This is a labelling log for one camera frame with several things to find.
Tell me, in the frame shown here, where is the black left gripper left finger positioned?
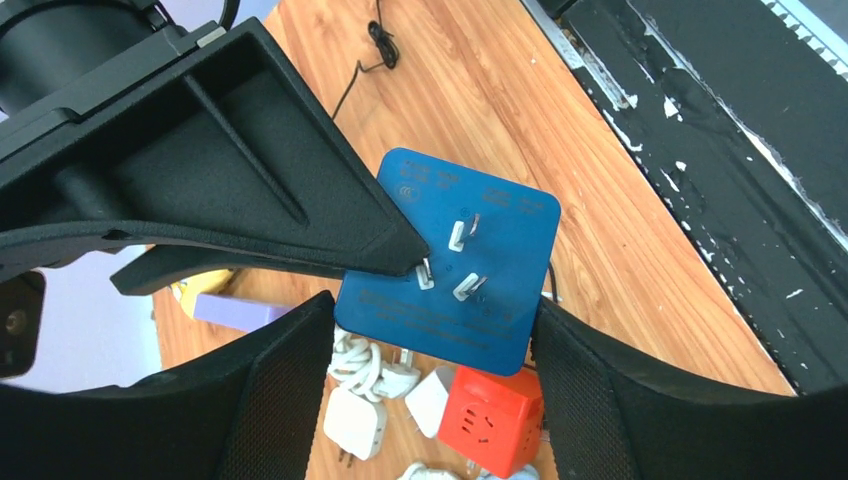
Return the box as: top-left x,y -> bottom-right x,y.
1,291 -> 335,479

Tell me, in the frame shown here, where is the purple power bank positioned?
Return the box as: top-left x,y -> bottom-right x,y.
193,293 -> 292,333

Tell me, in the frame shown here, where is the white coiled power strip cable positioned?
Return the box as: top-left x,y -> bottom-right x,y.
396,461 -> 541,480

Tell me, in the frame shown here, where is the red cube socket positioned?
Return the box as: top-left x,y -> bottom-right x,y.
437,367 -> 544,478

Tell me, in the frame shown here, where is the yellow cloth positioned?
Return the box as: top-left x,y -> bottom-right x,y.
169,269 -> 237,318

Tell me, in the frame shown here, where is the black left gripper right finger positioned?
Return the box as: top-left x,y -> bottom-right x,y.
531,299 -> 847,479

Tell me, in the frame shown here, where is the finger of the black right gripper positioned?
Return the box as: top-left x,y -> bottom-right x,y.
1,18 -> 430,280
110,246 -> 345,296

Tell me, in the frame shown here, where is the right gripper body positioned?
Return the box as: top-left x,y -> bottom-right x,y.
1,1 -> 226,126

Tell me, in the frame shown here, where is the small white charger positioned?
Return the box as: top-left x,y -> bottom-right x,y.
404,366 -> 456,439

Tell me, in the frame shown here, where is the white square adapter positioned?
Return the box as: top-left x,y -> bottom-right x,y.
323,387 -> 388,468

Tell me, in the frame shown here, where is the blue cube socket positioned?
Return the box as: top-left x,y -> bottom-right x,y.
334,148 -> 561,376

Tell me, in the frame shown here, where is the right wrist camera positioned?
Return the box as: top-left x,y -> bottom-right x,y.
1,271 -> 46,379

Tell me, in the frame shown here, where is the white adapter with coiled cable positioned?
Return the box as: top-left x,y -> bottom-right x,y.
327,325 -> 421,403

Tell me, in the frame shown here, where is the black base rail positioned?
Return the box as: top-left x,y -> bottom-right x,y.
526,1 -> 847,393

